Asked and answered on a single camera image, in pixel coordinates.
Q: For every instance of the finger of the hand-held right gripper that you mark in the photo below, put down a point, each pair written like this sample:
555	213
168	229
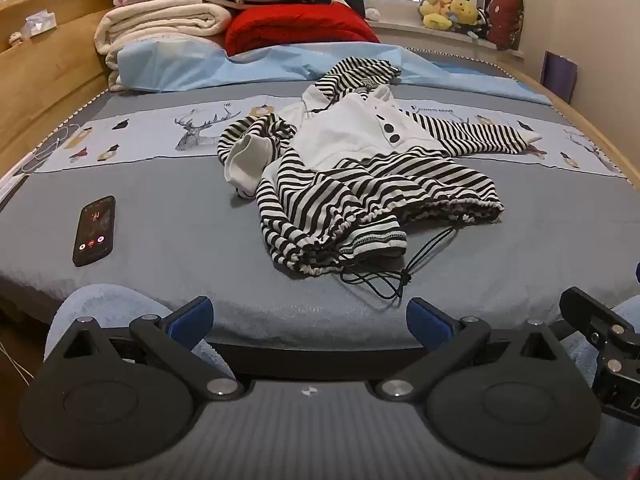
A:
595	315

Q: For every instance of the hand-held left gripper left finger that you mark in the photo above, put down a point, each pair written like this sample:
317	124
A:
192	317

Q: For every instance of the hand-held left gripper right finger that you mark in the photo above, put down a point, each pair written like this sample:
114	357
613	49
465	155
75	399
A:
425	320

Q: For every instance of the black white striped hoodie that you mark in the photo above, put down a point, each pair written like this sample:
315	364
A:
310	195

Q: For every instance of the grey printed bed sheet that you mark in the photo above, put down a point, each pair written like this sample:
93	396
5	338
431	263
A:
175	220

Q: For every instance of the black smartphone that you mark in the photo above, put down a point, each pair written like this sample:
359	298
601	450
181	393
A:
95	232

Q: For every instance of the light blue sheet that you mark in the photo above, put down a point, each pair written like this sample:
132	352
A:
175	65

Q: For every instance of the white window sill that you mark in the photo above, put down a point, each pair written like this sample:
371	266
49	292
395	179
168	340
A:
415	35

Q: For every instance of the cream folded blanket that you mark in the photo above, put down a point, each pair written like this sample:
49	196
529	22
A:
160	22

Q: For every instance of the yellow plush duck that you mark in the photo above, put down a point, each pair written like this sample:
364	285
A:
434	12

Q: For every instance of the red cushion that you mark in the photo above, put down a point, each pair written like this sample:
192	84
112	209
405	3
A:
506	20

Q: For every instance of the red folded blanket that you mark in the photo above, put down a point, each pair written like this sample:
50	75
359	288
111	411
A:
300	25

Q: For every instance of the yellow plush toy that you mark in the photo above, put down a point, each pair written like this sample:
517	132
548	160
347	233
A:
462	10

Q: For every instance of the white plush toy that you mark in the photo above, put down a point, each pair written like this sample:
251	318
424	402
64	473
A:
371	0

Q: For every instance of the tissue pack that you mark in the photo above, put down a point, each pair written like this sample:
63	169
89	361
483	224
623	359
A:
40	22

